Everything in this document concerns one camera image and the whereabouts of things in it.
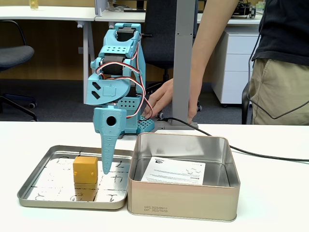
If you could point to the yellow block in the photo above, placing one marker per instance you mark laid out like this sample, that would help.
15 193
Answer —
84 169

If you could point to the person's hand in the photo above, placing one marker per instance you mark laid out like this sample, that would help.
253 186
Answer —
161 96

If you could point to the metal tin lid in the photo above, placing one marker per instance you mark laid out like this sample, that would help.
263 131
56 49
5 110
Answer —
48 174

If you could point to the printed paper leaflet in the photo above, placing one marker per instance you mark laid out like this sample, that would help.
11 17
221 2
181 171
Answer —
173 171

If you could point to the white desk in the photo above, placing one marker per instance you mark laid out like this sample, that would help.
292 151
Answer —
48 13
120 17

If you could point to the grey desk leg column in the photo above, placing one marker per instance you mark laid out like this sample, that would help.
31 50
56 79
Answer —
183 60

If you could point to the grey desk divider panel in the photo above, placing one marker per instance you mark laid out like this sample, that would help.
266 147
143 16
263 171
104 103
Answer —
100 7

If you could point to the open metal tin box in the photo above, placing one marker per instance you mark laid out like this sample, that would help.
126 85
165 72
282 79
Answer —
181 200

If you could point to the dark blue office chair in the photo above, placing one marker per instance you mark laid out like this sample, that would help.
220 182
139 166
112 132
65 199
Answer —
12 54

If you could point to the yellow jar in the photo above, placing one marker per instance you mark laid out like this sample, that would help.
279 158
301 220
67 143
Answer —
33 4

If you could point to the white drawer cabinet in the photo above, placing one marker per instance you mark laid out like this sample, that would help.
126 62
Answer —
236 72

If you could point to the grey office chair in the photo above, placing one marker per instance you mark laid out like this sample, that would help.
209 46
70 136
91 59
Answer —
245 106

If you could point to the small wheeled robot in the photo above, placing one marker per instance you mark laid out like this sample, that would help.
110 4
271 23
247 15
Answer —
245 10

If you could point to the person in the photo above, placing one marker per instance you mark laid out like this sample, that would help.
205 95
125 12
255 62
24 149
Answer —
285 84

